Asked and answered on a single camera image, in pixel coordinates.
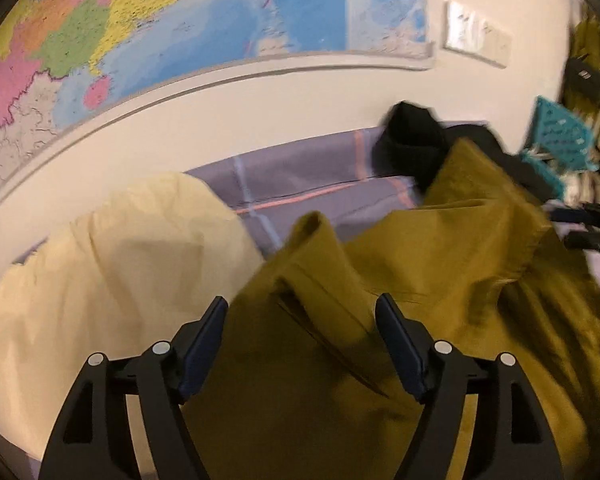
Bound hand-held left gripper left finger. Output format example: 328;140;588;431
39;296;229;480

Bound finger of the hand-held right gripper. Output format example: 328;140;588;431
547;201;600;228
562;230;600;262

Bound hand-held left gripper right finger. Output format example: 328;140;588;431
375;293;565;480

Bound olive green garment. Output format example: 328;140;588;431
182;137;600;480

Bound hanging olive clothes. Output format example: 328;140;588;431
562;2;600;128

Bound teal perforated plastic stool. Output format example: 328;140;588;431
517;96;600;201

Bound cream pillow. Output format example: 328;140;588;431
0;171;266;461

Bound black bag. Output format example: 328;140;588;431
562;57;600;107

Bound black garment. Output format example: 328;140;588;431
371;101;566;202

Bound purple plaid bed sheet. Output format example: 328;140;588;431
12;127;491;263

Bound white wall switch panel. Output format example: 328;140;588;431
442;0;512;68

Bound colourful wall map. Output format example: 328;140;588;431
0;0;437;211

